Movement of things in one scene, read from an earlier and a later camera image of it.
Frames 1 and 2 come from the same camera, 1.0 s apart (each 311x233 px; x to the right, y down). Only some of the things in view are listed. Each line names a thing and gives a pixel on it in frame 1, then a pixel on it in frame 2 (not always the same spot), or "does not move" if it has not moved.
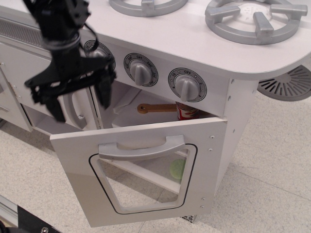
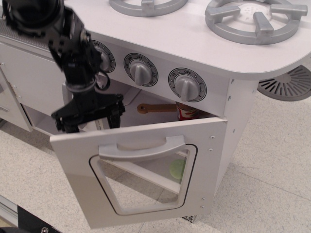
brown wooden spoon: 144,108 does not move
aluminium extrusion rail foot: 189,218 does not move
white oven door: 143,173 does not move
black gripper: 68,68 → 89,105
